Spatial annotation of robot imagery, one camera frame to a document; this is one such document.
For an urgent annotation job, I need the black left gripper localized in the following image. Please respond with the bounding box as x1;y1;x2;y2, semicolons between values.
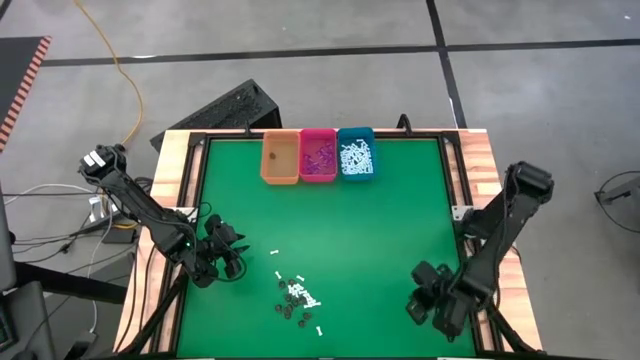
203;223;252;280

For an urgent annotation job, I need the black floor cable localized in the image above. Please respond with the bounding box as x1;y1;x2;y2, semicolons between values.
593;169;640;255

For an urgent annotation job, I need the yellow extension cable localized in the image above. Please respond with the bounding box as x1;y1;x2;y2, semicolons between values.
73;0;145;146

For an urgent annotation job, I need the black mat orange striped edge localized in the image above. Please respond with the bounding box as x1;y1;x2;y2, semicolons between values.
0;35;53;154

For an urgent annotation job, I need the green table mat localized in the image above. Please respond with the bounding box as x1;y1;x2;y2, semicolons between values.
175;138;477;357

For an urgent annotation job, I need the orange plastic bin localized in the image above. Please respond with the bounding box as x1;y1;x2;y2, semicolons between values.
260;130;301;186

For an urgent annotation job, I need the grey metal post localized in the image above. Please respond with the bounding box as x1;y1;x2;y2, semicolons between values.
0;183;17;294

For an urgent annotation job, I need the wooden table side board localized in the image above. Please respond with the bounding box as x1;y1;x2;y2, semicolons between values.
113;129;206;354
457;128;545;352

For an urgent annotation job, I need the black floor bar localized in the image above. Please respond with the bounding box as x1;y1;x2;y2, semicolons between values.
13;261;129;305

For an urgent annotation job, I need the black perforated metal case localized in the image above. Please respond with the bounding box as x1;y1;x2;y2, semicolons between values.
149;78;283;151

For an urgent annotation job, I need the pink plastic bin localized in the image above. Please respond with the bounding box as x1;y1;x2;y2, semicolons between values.
299;128;339;183

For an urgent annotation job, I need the black table frame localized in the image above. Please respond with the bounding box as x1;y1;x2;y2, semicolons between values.
114;127;541;360

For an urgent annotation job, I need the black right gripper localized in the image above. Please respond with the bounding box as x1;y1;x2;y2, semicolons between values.
405;277;454;327

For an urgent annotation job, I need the blue plastic bin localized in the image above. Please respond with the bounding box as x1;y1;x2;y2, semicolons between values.
337;126;376;182

